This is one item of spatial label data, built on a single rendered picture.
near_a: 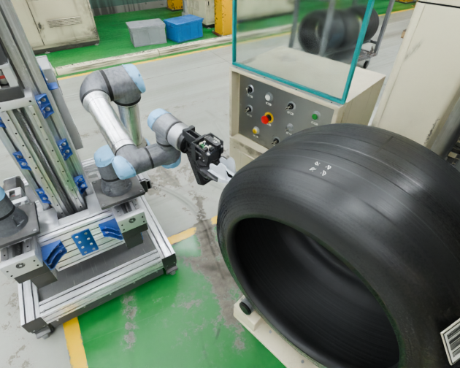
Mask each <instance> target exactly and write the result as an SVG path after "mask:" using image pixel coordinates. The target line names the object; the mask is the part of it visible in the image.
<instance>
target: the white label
mask: <svg viewBox="0 0 460 368"><path fill-rule="evenodd" d="M440 334H441V337H442V341H443V344H444V346H445V351H446V353H447V356H448V360H449V363H450V365H452V364H454V363H455V362H457V361H458V360H459V359H460V319H458V320H457V321H455V322H454V323H452V324H451V325H450V326H449V327H448V328H446V329H445V330H443V331H442V332H440Z"/></svg>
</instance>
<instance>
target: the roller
mask: <svg viewBox="0 0 460 368"><path fill-rule="evenodd" d="M239 307H240V309H241V310H242V311H243V312H244V314H246V315H250V314H251V313H252V312H253V311H254V310H255V309H254V308H253V307H252V305H251V304H250V302H249V301H248V300H247V299H246V298H244V299H243V300H242V301H241V302H240V304H239Z"/></svg>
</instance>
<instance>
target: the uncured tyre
mask: <svg viewBox="0 0 460 368"><path fill-rule="evenodd" d="M391 136H393V138H392V139H391V140H390V141H389V142H388V143H387V144H386V145H385V146H384V147H383V148H382V149H381V150H380V151H379V152H378V153H376V151H377V150H378V149H379V148H380V147H381V146H382V145H383V144H384V143H385V142H386V141H387V140H388V139H389V138H390V137H391ZM314 160H316V161H321V162H324V163H326V164H330V165H332V166H335V167H336V168H335V169H334V170H333V171H332V172H331V174H330V175H329V176H328V177H327V178H324V177H321V176H319V175H315V174H313V173H310V172H306V171H305V170H306V169H307V168H308V166H309V165H310V164H311V163H312V162H313V161H314ZM216 231H217V238H218V244H219V247H220V250H221V254H222V256H223V260H224V261H225V263H226V266H227V268H228V270H229V272H230V273H231V276H232V277H233V279H234V281H235V283H236V284H237V286H238V287H239V289H240V290H241V292H242V293H243V295H244V296H245V298H246V299H247V300H248V301H249V302H250V304H251V305H252V307H253V308H254V309H255V310H256V312H257V313H258V314H259V315H260V316H261V317H262V318H263V319H264V320H265V322H266V323H267V324H268V325H269V326H270V327H271V328H272V329H273V330H274V331H275V332H276V333H277V334H278V335H279V336H280V337H281V338H282V339H283V340H285V341H286V342H287V343H288V344H289V345H290V346H291V347H292V348H293V349H294V350H296V351H297V352H298V353H300V354H301V355H302V356H304V357H305V358H306V359H307V360H308V361H310V362H312V363H313V364H314V365H316V366H317V367H319V368H460V359H459V360H458V361H457V362H455V363H454V364H452V365H450V363H449V360H448V356H447V353H446V351H445V346H444V344H443V341H442V337H441V334H440V332H442V331H443V330H445V329H446V328H448V327H449V326H450V325H451V324H452V323H454V322H455V321H457V320H458V319H460V172H459V171H458V170H457V169H456V168H454V167H453V166H452V165H451V164H449V163H448V162H447V161H446V160H445V159H443V158H442V157H440V156H439V155H437V154H436V153H434V152H433V151H431V150H430V149H428V148H427V147H424V146H423V145H421V144H419V143H417V142H415V141H413V140H411V139H409V138H407V137H404V136H402V135H400V134H397V133H394V132H392V131H388V130H385V129H381V128H378V127H374V126H368V125H362V124H356V123H331V124H326V125H321V126H314V127H311V128H308V129H303V130H301V131H298V132H296V133H294V134H292V135H290V136H289V137H286V138H285V139H284V140H282V141H281V142H279V143H277V144H276V145H275V146H274V147H272V148H270V149H269V150H268V151H267V152H265V153H263V154H262V155H260V156H259V157H257V158H255V159H254V160H252V161H251V162H250V163H248V164H247V165H245V166H244V167H243V168H241V169H240V170H238V171H237V172H236V173H235V174H234V176H233V177H232V178H231V179H230V181H229V182H228V183H227V184H226V186H225V188H224V189H223V191H222V193H221V196H220V198H219V202H218V215H217V225H216Z"/></svg>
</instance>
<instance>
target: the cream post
mask: <svg viewBox="0 0 460 368"><path fill-rule="evenodd" d="M408 22H409V25H408V27H407V30H406V32H405V36H404V39H403V40H402V44H401V46H400V49H399V52H398V54H397V57H396V60H395V62H394V65H393V68H392V70H391V73H390V76H389V78H388V82H387V83H386V87H385V89H384V92H383V95H382V97H381V100H380V103H379V105H378V108H377V111H376V113H375V116H374V119H373V121H372V125H371V126H374V127H378V128H381V129H385V130H388V131H392V132H394V133H397V134H400V135H402V136H404V137H407V138H409V139H411V140H413V141H415V142H417V143H419V144H421V145H423V146H424V147H427V148H428V149H431V147H432V145H433V144H434V141H435V140H436V138H437V136H438V134H439V133H440V131H441V129H442V128H443V126H444V124H445V122H446V120H447V119H448V117H449V115H450V113H451V111H452V110H453V108H454V106H455V105H456V102H457V101H458V99H459V97H460V0H418V1H417V3H416V6H415V9H414V11H413V14H412V17H411V19H409V21H408Z"/></svg>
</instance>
